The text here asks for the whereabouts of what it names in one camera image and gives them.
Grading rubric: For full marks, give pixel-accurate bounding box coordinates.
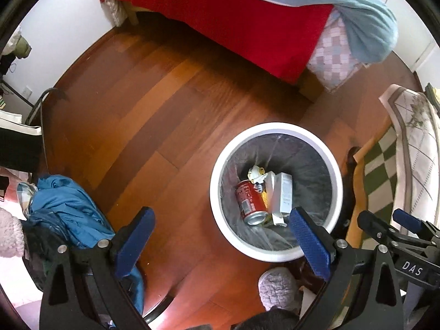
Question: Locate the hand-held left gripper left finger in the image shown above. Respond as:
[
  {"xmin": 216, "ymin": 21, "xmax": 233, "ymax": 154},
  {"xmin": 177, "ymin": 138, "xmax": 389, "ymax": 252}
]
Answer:
[{"xmin": 39, "ymin": 207, "xmax": 156, "ymax": 330}]

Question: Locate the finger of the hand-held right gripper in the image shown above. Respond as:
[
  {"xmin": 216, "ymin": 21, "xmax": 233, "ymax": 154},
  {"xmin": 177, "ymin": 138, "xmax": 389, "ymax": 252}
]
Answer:
[
  {"xmin": 393, "ymin": 208, "xmax": 440, "ymax": 244},
  {"xmin": 357, "ymin": 210, "xmax": 408, "ymax": 248}
]

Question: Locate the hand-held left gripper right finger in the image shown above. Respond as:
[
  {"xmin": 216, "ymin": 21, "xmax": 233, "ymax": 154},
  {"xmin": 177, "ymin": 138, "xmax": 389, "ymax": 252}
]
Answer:
[{"xmin": 289, "ymin": 207, "xmax": 404, "ymax": 330}]

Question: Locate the long white and blue box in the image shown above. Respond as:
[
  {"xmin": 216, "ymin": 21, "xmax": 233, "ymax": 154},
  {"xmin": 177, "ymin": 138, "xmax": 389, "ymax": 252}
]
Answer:
[{"xmin": 267, "ymin": 172, "xmax": 293, "ymax": 228}]

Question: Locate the red soda can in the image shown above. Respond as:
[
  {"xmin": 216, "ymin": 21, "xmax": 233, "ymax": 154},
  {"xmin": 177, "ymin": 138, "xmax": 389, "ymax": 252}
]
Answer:
[{"xmin": 235, "ymin": 180, "xmax": 268, "ymax": 226}]

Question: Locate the white paper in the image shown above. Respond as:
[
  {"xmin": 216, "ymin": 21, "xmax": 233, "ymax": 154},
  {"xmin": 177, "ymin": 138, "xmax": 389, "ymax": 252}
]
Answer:
[{"xmin": 247, "ymin": 166, "xmax": 268, "ymax": 184}]

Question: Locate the white round trash bin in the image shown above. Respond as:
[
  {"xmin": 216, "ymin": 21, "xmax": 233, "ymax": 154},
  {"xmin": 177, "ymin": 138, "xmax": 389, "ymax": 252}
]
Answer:
[{"xmin": 210, "ymin": 122, "xmax": 344, "ymax": 262}]

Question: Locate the fluffy slipper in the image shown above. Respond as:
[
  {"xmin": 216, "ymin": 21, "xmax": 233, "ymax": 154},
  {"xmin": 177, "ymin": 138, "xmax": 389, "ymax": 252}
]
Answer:
[{"xmin": 258, "ymin": 267, "xmax": 302, "ymax": 312}]

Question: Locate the checkered tablecloth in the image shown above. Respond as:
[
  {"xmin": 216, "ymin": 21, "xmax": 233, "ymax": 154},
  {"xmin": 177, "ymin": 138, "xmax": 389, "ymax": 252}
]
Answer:
[{"xmin": 345, "ymin": 84, "xmax": 440, "ymax": 244}]

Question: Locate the black chair base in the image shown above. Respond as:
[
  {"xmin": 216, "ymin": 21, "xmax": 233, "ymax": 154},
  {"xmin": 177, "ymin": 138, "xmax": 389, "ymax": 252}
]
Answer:
[{"xmin": 141, "ymin": 296, "xmax": 177, "ymax": 324}]

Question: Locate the blue jacket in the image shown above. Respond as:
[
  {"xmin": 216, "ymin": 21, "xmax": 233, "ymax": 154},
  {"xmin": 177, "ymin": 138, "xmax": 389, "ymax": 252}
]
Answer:
[{"xmin": 17, "ymin": 175, "xmax": 145, "ymax": 313}]

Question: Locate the person's left leg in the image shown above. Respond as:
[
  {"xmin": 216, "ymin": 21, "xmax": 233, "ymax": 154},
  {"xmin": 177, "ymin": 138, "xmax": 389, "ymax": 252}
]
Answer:
[{"xmin": 235, "ymin": 309, "xmax": 301, "ymax": 330}]

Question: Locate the pink fluffy cloth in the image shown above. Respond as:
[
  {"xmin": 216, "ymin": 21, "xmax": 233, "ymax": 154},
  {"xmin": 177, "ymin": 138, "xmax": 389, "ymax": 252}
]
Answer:
[{"xmin": 0, "ymin": 208, "xmax": 26, "ymax": 258}]

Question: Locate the white flat board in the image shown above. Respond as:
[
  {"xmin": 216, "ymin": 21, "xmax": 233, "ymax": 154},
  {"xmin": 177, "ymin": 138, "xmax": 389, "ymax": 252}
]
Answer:
[{"xmin": 0, "ymin": 117, "xmax": 42, "ymax": 136}]

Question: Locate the pink checkered mattress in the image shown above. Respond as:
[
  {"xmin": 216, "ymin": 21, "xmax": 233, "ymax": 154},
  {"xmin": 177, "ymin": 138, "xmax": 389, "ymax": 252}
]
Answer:
[{"xmin": 307, "ymin": 9, "xmax": 365, "ymax": 93}]

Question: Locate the white door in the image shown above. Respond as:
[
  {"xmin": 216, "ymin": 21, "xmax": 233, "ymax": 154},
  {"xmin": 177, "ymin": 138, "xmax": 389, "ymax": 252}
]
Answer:
[{"xmin": 381, "ymin": 0, "xmax": 437, "ymax": 73}]

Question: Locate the wooden bed frame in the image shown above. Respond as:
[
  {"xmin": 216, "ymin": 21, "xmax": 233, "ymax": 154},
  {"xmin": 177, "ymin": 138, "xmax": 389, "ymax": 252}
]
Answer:
[{"xmin": 297, "ymin": 72, "xmax": 325, "ymax": 103}]

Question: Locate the black cable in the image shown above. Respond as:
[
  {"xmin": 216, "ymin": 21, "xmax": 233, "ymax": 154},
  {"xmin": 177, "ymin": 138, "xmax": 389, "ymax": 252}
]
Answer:
[{"xmin": 24, "ymin": 87, "xmax": 71, "ymax": 134}]

